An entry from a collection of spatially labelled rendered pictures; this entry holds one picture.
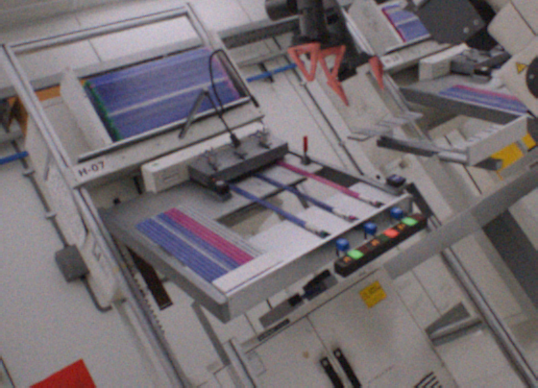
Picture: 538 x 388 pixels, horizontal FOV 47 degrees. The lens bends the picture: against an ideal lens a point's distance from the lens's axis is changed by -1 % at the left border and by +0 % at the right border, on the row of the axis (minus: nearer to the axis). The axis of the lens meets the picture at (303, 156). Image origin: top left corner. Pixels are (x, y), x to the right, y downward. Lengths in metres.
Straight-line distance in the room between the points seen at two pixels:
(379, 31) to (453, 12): 1.69
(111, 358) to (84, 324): 0.23
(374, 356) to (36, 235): 2.14
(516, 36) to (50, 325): 2.76
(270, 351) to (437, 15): 1.07
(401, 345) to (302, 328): 0.35
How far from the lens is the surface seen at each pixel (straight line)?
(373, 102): 2.99
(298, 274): 1.64
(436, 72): 2.98
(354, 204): 1.88
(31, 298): 3.49
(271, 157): 2.17
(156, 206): 2.04
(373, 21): 3.01
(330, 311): 1.99
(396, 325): 2.10
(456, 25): 1.32
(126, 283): 2.03
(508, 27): 1.31
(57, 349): 3.44
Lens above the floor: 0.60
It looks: 12 degrees up
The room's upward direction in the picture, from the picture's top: 32 degrees counter-clockwise
